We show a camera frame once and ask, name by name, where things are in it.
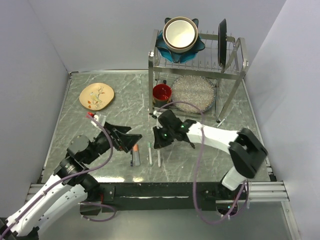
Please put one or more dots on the white green-tipped highlighter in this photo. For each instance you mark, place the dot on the white green-tipped highlighter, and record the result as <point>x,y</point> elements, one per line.
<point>150,159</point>

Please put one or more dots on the blue petal-shaped bowl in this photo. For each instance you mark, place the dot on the blue petal-shaped bowl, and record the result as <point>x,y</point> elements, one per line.
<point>179,57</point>

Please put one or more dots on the white marker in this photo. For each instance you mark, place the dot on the white marker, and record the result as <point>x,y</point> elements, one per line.
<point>159,161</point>

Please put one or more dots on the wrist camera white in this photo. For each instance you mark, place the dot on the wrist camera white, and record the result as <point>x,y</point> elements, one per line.
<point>156,114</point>
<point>98,118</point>

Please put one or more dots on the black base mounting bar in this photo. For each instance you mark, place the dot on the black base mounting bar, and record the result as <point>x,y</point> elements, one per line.
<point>207,196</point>

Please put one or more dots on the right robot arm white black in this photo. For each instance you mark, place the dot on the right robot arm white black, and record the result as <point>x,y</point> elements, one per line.
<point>246,151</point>

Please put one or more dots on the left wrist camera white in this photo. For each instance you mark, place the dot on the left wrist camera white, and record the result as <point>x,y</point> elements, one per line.
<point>98,118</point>

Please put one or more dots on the large orange marker cap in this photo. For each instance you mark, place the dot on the large orange marker cap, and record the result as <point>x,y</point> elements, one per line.
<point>135,148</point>

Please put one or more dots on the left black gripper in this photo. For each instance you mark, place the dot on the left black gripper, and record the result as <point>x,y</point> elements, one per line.
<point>126,140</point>

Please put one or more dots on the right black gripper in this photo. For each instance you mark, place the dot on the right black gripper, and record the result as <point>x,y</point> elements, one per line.
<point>159,142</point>

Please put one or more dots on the dark blue pen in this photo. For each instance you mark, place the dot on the dark blue pen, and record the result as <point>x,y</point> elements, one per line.
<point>131,158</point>

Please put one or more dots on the cream bowl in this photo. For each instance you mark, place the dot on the cream bowl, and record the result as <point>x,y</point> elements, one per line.
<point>180,34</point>

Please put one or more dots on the grey marker orange tip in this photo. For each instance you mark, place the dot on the grey marker orange tip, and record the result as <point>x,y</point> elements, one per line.
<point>136,158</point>

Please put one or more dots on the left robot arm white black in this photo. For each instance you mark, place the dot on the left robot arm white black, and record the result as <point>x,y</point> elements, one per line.
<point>69,185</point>

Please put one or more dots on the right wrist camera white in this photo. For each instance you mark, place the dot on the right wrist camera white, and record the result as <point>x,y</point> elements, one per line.
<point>156,114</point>

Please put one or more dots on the steel dish rack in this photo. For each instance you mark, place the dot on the steel dish rack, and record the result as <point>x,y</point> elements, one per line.
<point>203,65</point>

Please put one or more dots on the black plate upright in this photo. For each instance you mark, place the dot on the black plate upright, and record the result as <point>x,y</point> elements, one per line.
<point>222,43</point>

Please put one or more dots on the yellow bird-pattern plate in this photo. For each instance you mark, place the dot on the yellow bird-pattern plate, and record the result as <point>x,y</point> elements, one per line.
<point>96,96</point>

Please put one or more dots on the speckled grey plate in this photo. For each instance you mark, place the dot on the speckled grey plate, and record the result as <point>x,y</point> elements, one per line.
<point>196,90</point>

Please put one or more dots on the red black mug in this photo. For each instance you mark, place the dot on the red black mug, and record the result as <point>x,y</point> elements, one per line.
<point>161,94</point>

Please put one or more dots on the grey pen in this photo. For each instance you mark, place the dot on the grey pen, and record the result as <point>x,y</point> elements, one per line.
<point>220,123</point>

